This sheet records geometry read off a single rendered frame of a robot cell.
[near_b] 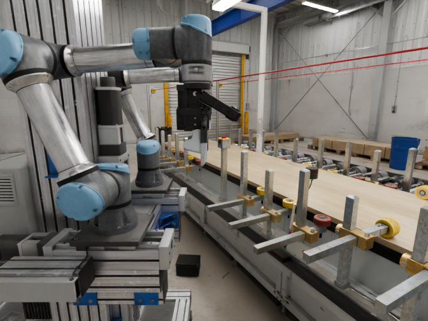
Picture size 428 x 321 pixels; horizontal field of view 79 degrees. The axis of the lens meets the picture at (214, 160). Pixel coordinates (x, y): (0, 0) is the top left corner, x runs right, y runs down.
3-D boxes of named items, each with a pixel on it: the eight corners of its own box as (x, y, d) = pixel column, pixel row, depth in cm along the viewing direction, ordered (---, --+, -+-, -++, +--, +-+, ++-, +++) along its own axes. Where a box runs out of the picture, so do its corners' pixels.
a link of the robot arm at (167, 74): (92, 63, 120) (196, 60, 126) (99, 66, 131) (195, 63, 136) (95, 89, 123) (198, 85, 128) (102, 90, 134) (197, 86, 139)
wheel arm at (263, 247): (257, 256, 111) (258, 248, 110) (253, 253, 114) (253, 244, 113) (326, 233, 131) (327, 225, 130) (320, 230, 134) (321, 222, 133)
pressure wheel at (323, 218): (321, 242, 127) (323, 221, 124) (308, 235, 134) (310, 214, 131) (332, 239, 131) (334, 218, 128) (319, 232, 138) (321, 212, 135)
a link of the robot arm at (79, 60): (51, 84, 90) (190, 74, 83) (25, 81, 79) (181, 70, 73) (45, 48, 87) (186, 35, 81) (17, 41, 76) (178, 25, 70)
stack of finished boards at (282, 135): (299, 137, 1017) (299, 133, 1014) (251, 142, 893) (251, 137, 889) (284, 135, 1081) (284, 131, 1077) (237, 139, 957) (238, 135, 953)
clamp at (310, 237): (310, 244, 121) (311, 234, 120) (289, 232, 133) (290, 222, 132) (318, 241, 124) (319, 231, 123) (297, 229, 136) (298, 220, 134)
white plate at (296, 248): (309, 267, 123) (311, 249, 121) (273, 242, 145) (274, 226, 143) (310, 267, 123) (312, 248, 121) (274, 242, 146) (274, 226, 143)
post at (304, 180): (297, 262, 131) (305, 170, 121) (292, 258, 134) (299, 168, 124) (302, 260, 133) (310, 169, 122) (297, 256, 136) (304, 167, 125)
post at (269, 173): (265, 248, 154) (269, 170, 143) (262, 245, 157) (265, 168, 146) (270, 246, 155) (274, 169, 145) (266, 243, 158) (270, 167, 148)
